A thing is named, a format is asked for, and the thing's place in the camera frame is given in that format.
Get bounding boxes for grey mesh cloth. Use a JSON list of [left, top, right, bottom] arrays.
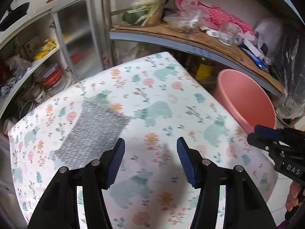
[[50, 99, 131, 170]]

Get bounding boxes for pink plastic trash bucket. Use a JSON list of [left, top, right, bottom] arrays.
[[213, 69, 277, 134]]

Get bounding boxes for white kitchen cabinet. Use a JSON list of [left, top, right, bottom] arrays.
[[1, 0, 104, 120]]

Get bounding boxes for person's right hand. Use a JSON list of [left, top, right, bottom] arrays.
[[285, 181, 302, 211]]

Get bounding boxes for smartphone with blue screen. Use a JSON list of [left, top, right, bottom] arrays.
[[247, 52, 269, 72]]

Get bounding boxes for white box on shelf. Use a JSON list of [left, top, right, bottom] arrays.
[[243, 39, 264, 60]]

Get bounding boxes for yellow oil bottle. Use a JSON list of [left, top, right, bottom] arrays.
[[195, 58, 214, 81]]

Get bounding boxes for clear glass mug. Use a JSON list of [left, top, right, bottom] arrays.
[[218, 22, 242, 46]]

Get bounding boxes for cardboard shelf liner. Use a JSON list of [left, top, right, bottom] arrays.
[[110, 23, 285, 98]]

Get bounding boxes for metal storage shelf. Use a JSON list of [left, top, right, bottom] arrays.
[[102, 0, 304, 99]]

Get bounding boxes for pink polka dot cloth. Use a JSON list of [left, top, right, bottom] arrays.
[[174, 0, 255, 41]]

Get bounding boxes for clear plastic bag on shelf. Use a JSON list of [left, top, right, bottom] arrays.
[[163, 6, 209, 34]]

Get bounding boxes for vegetables in jar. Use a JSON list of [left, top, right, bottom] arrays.
[[121, 0, 167, 27]]

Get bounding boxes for black wok upper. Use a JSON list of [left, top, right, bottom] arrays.
[[0, 2, 30, 31]]

